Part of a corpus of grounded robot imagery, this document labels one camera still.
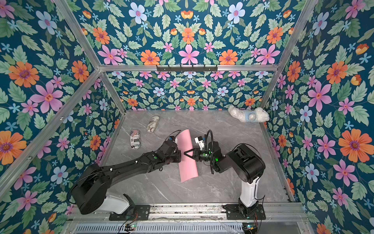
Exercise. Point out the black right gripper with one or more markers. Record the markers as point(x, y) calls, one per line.
point(196, 155)

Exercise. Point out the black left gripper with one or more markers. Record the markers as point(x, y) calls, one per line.
point(178, 154)

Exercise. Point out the pink rectangular paper sheet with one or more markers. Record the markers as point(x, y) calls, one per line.
point(187, 166)

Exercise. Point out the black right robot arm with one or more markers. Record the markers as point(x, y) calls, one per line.
point(248, 165)

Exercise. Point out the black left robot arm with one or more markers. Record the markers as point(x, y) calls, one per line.
point(90, 191)

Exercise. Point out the white plush toy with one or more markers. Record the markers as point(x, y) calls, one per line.
point(255, 115)

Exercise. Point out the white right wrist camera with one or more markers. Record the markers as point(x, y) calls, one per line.
point(200, 140)

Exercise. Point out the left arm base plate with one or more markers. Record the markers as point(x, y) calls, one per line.
point(138, 212)

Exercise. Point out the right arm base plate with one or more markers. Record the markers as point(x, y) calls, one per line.
point(240, 212)

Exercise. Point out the black hook rail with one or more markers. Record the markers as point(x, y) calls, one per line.
point(186, 68)

